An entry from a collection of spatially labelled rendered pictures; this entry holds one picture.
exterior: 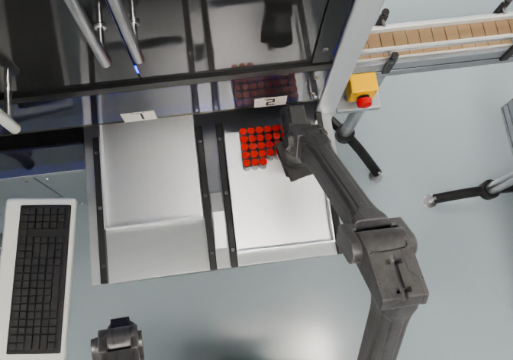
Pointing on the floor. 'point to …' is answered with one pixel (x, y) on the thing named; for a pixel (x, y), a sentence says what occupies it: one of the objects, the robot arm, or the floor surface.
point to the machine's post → (353, 38)
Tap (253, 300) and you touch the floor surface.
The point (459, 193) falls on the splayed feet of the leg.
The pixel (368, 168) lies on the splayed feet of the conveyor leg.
